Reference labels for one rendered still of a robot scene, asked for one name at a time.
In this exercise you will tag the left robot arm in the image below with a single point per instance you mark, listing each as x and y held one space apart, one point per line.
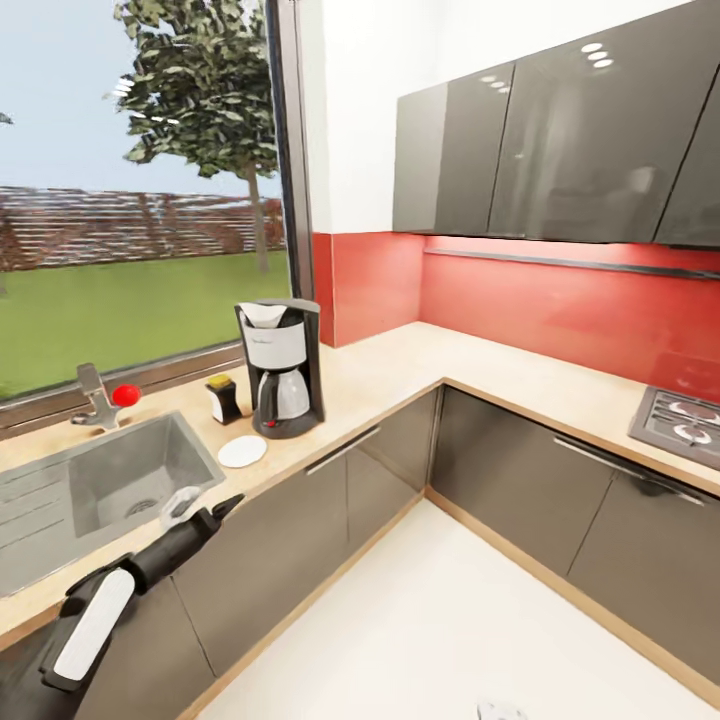
52 680

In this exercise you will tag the paper coffee filter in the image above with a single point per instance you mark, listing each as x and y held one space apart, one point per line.
264 316

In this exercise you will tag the saucer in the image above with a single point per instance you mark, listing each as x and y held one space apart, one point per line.
242 451

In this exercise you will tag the countertop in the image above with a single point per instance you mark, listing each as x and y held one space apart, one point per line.
361 386
591 405

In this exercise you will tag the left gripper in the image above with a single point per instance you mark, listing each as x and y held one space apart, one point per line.
186 539

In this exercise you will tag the bottle of coffee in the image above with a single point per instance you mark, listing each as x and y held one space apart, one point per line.
222 390

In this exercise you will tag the burner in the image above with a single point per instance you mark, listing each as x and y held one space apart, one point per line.
679 424

